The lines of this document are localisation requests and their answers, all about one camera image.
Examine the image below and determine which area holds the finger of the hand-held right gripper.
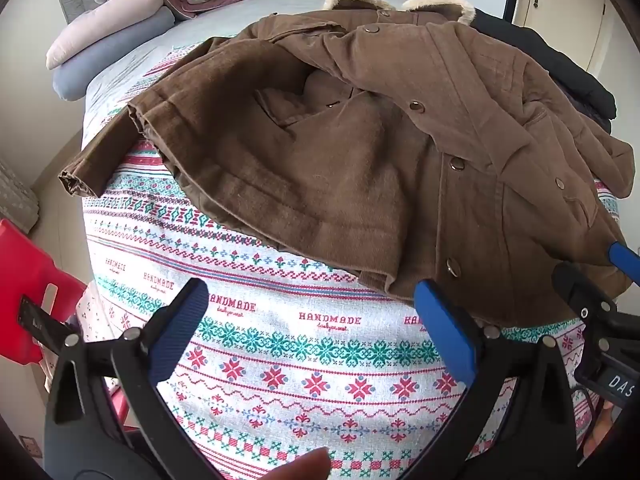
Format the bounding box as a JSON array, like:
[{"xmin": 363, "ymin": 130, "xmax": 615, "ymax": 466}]
[
  {"xmin": 602, "ymin": 240, "xmax": 640, "ymax": 287},
  {"xmin": 552, "ymin": 262, "xmax": 619, "ymax": 332}
]

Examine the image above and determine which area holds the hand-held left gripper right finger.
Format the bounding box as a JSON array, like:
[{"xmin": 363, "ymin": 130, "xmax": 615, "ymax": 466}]
[{"xmin": 405, "ymin": 280, "xmax": 581, "ymax": 480}]

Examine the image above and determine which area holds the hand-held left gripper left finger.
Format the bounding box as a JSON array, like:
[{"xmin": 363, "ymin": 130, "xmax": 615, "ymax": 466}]
[{"xmin": 44, "ymin": 277, "xmax": 221, "ymax": 480}]

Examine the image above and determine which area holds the brown coat with fur collar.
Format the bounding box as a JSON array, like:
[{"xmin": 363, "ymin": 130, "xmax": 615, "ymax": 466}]
[{"xmin": 57, "ymin": 0, "xmax": 636, "ymax": 313}]

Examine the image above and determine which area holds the person's right hand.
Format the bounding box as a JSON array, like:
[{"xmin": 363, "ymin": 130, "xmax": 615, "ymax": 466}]
[{"xmin": 582, "ymin": 402, "xmax": 624, "ymax": 461}]

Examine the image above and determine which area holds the person's left hand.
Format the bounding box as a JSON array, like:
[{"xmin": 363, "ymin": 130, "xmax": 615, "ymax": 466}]
[{"xmin": 267, "ymin": 447, "xmax": 332, "ymax": 480}]

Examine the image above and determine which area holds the patterned knit-print bedspread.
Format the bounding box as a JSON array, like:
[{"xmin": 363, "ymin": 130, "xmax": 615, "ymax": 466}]
[{"xmin": 80, "ymin": 40, "xmax": 627, "ymax": 480}]

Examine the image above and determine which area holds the dark quilted jacket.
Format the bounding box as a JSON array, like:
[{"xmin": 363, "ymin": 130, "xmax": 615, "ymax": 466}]
[{"xmin": 565, "ymin": 80, "xmax": 614, "ymax": 136}]

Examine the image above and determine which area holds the red plastic stool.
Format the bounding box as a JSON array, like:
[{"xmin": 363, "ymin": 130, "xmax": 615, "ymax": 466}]
[{"xmin": 0, "ymin": 217, "xmax": 146, "ymax": 433}]

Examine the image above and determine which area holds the grey patterned fabric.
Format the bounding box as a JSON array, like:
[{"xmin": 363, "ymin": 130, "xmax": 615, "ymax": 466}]
[{"xmin": 0, "ymin": 157, "xmax": 40, "ymax": 236}]

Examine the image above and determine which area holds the black jacket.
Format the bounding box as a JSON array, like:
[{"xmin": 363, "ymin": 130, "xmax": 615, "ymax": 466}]
[{"xmin": 470, "ymin": 7, "xmax": 617, "ymax": 121}]

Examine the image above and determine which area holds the cream door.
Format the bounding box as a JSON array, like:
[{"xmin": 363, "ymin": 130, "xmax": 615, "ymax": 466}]
[{"xmin": 512, "ymin": 0, "xmax": 609, "ymax": 81}]

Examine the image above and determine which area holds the blue pillow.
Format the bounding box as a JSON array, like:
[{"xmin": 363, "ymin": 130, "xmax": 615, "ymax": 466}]
[{"xmin": 52, "ymin": 7, "xmax": 176, "ymax": 103}]

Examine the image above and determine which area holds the pink pillow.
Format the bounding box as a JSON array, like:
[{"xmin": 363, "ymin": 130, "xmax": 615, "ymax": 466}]
[{"xmin": 46, "ymin": 0, "xmax": 166, "ymax": 70}]

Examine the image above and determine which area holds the light grey bed sheet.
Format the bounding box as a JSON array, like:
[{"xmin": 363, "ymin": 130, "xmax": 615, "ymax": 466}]
[{"xmin": 85, "ymin": 0, "xmax": 426, "ymax": 111}]

